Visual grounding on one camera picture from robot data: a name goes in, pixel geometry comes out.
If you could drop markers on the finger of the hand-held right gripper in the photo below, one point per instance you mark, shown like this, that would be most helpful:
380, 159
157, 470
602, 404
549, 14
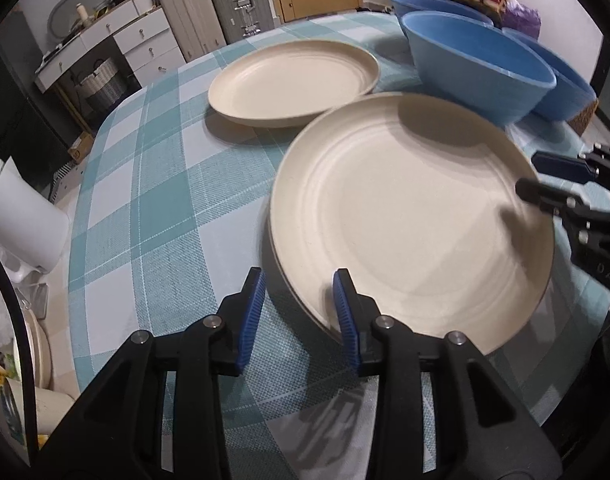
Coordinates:
560, 165
545, 196

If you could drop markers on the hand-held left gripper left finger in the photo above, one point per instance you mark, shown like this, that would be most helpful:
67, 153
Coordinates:
249, 320

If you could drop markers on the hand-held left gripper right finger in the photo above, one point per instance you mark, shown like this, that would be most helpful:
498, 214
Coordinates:
346, 320

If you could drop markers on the blue bowl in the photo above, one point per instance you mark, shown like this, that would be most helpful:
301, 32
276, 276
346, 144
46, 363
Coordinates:
420, 5
565, 95
465, 75

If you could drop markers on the cream round plate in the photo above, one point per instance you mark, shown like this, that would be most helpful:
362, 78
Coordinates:
285, 80
410, 220

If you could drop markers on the brown wicker basket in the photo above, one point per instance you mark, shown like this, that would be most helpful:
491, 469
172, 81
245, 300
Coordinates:
585, 117

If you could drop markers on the teal plaid tablecloth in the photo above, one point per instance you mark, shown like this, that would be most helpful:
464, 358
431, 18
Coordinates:
185, 185

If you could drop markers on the purple plastic bag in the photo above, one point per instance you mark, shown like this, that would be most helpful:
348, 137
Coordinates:
522, 17

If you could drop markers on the white plastic jug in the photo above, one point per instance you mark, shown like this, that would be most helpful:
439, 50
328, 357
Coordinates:
25, 225

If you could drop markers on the grey woven basket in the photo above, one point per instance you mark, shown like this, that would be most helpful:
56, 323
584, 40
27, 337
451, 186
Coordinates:
102, 87

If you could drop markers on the white drawer cabinet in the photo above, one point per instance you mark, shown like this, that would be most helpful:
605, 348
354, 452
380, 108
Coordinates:
145, 35

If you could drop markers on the beige ribbed suitcase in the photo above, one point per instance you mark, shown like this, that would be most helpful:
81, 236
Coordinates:
190, 15

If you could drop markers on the black cabinet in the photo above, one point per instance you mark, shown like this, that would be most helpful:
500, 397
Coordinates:
15, 110

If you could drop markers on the silver ribbed suitcase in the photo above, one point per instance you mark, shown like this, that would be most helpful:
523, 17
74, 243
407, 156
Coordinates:
235, 0

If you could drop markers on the white bottle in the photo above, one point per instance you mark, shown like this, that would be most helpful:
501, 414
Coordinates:
81, 14

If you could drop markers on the oval grey-framed mirror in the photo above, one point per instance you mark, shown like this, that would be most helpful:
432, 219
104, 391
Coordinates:
72, 5

